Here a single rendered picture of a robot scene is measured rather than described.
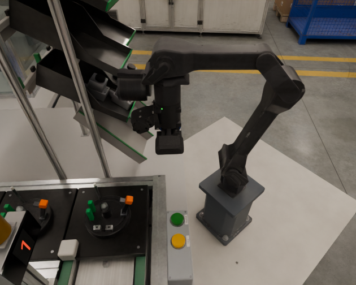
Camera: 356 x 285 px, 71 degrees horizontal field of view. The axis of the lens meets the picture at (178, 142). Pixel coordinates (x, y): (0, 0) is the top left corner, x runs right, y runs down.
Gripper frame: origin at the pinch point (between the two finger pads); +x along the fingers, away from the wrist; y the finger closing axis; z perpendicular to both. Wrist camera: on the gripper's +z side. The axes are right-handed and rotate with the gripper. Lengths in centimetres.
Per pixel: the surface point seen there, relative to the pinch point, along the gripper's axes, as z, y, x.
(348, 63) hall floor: -259, -276, 127
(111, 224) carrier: 18.3, 8.8, 26.2
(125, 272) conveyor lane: 14.3, 19.9, 33.6
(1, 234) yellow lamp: 29.3, 25.1, -2.9
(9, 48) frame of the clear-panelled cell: 78, -80, 9
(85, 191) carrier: 29.5, -5.1, 28.2
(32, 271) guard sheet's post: 33.4, 23.6, 18.8
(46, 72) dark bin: 33.4, -18.5, -9.7
